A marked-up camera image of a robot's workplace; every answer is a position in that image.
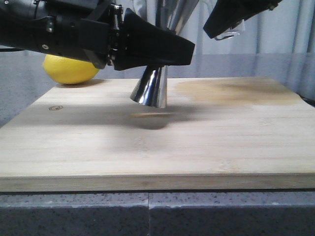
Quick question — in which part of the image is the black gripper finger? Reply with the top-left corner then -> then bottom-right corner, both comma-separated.
114,8 -> 195,71
203,0 -> 281,39

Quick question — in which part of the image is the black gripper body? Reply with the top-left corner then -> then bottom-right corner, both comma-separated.
34,0 -> 123,69

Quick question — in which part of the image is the clear glass shaker cup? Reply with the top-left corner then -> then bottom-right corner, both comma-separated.
215,19 -> 245,41

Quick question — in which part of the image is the steel jigger measuring cup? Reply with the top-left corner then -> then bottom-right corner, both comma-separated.
130,0 -> 198,108

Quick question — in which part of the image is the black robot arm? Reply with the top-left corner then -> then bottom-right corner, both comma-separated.
0,0 -> 194,71

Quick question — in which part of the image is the yellow lemon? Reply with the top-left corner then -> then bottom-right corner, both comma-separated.
42,55 -> 99,85

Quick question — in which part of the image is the grey curtain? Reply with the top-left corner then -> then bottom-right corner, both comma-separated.
0,0 -> 315,56

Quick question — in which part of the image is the wooden cutting board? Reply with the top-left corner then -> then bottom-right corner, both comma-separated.
0,77 -> 315,192

